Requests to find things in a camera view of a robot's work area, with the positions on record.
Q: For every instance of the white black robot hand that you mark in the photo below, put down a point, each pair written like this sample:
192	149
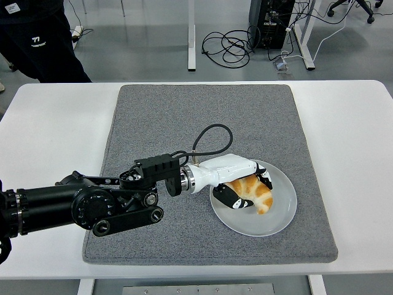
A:
227	167

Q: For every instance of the golden croissant bread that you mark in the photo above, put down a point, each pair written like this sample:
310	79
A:
258	193

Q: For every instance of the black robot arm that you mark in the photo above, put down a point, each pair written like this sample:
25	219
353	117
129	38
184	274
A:
55	202

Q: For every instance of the pale blue round plate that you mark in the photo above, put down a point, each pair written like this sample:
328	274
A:
270	221

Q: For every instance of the grey metal plate with screws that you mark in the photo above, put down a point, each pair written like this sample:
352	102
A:
196	289

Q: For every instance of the grey fabric mat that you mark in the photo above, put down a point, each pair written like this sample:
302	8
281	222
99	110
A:
199	123

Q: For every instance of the floor socket box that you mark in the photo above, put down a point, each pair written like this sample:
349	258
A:
282	66

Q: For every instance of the white desk leg with foot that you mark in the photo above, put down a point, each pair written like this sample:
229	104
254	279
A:
308	58

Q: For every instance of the black computer tower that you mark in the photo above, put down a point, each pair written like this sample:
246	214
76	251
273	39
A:
270	27

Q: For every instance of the white table leg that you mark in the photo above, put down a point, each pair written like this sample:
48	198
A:
317	285
85	287

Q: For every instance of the white power strip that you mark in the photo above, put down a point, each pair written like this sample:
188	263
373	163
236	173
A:
76	31

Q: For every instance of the black office chair base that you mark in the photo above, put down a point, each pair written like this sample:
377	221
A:
365	7

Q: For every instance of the person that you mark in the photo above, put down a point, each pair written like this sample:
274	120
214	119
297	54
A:
40	46

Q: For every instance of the person's foot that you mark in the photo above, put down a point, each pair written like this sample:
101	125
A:
1	86

